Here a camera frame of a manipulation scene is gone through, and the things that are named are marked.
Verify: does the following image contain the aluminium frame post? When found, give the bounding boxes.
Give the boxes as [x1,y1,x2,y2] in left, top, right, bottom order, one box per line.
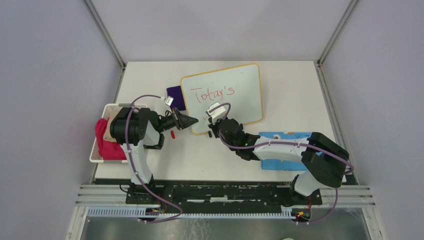
[82,0,127,70]
[316,0,360,66]

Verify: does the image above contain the beige cloth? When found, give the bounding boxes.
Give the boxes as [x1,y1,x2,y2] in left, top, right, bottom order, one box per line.
[103,109,119,143]

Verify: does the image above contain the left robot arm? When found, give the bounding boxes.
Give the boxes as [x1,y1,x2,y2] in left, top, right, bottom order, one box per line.
[106,107,199,204]

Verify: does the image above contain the yellow-framed whiteboard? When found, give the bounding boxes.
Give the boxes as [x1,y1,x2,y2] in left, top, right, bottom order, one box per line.
[180,63,264,135]

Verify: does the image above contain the white plastic basket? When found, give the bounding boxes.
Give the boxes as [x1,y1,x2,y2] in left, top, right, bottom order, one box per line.
[89,103,129,164]

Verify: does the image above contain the right aluminium frame post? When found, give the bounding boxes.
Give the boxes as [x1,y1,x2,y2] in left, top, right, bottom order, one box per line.
[316,0,360,66]

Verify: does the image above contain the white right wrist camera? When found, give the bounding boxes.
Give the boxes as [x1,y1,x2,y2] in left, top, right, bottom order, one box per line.
[206,102,227,124]

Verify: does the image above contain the left aluminium frame post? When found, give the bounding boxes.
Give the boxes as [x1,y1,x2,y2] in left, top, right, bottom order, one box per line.
[82,0,127,70]

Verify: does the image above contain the red marker cap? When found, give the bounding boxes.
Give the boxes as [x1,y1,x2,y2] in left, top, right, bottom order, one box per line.
[170,130,176,139]

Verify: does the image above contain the purple cloth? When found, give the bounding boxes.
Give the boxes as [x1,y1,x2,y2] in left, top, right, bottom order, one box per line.
[166,85,186,111]

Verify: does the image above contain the blue patterned cloth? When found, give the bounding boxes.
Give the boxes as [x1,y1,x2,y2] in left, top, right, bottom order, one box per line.
[258,131,312,171]

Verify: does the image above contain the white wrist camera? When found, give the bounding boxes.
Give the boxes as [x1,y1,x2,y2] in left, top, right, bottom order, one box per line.
[164,96,174,109]
[206,102,227,124]

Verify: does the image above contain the pink cloth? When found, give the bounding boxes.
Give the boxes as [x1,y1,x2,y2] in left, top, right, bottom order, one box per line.
[94,118,127,161]

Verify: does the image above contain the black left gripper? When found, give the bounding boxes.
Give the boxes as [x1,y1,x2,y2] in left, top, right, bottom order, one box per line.
[157,107,198,133]

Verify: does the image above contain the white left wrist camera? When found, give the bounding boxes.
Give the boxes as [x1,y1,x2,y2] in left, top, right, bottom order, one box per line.
[164,96,174,109]

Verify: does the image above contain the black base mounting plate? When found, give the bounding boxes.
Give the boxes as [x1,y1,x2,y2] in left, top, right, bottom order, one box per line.
[125,179,323,214]

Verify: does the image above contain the white cable duct rail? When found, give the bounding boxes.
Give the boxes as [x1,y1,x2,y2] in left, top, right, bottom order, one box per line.
[87,206,295,220]

